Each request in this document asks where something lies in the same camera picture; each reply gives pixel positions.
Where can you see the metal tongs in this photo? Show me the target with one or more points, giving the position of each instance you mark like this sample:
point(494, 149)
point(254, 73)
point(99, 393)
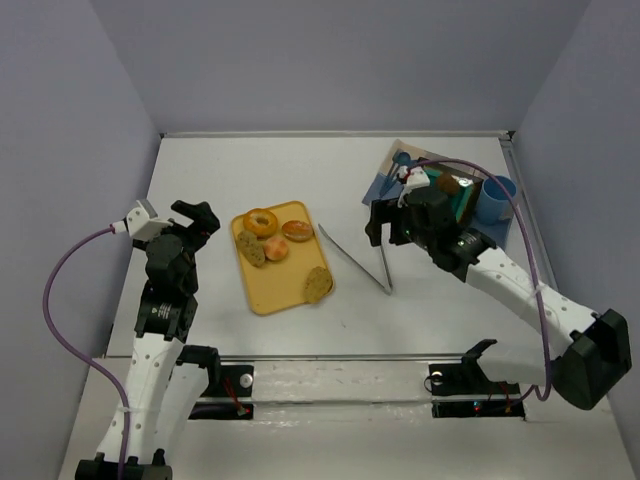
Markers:
point(388, 287)

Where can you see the glazed brown donut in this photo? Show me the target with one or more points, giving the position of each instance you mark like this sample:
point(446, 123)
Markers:
point(297, 230)

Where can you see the seeded bread slice left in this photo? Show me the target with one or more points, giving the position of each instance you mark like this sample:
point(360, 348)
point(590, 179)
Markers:
point(251, 248)

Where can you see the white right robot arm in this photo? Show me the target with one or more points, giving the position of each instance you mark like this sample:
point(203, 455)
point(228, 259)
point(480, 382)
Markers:
point(586, 353)

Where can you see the blue plastic cup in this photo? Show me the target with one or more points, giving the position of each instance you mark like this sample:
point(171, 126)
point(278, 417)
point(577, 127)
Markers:
point(492, 202)

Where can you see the teal square plate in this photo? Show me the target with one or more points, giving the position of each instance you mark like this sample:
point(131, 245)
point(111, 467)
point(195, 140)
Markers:
point(470, 180)

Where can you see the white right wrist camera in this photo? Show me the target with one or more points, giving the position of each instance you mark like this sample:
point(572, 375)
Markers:
point(411, 178)

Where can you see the dark brown bread chunk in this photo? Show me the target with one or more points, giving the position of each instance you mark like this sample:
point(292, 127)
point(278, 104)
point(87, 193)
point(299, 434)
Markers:
point(447, 184)

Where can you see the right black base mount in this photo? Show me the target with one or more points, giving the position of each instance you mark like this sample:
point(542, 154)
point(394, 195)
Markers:
point(461, 391)

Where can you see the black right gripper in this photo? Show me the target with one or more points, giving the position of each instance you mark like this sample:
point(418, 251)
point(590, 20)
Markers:
point(385, 225)

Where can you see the golden bagel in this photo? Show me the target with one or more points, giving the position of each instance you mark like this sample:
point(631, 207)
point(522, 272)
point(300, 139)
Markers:
point(261, 222)

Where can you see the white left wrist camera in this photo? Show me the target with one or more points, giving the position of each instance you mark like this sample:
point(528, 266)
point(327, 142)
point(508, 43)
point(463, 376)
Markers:
point(142, 222)

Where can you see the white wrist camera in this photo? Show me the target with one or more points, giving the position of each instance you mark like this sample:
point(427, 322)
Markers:
point(411, 178)
point(142, 222)

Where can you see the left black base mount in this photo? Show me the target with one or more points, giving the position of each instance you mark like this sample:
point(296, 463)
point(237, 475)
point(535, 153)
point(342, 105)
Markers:
point(230, 398)

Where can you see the blue printed placemat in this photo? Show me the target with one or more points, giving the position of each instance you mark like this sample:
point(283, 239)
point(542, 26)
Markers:
point(385, 186)

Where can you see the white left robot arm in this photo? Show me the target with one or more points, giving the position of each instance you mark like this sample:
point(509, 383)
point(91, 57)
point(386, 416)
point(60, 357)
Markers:
point(166, 375)

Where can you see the round pink bun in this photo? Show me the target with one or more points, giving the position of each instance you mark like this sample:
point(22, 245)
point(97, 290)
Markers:
point(276, 248)

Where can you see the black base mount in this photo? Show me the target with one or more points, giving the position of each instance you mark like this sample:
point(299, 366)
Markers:
point(461, 391)
point(230, 398)

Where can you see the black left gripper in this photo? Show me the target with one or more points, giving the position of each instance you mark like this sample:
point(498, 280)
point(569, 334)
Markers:
point(190, 230)

